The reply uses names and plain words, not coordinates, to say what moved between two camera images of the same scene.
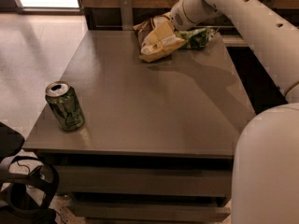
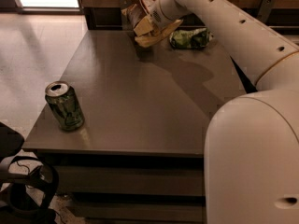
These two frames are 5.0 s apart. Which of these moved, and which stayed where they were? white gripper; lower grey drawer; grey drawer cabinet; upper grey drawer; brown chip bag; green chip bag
Moved: white gripper; brown chip bag
Stayed: green chip bag; lower grey drawer; grey drawer cabinet; upper grey drawer
